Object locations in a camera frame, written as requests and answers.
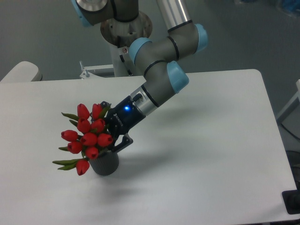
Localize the white furniture at right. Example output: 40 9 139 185
276 79 300 139

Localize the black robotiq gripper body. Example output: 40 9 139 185
104 96 146 138

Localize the red tulip bouquet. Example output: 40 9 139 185
52 104 114 176

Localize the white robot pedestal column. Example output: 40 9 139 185
100 11 152 66

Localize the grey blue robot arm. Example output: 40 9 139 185
72 0 208 152

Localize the white pedestal base frame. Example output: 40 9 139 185
79 61 141 79

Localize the black device at table edge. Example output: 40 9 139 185
282 190 300 215

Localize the dark grey ribbed vase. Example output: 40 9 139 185
89 151 119 176

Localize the black cable on pedestal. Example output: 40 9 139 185
119 54 134 76

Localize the white chair backrest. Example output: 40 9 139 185
0 61 43 83

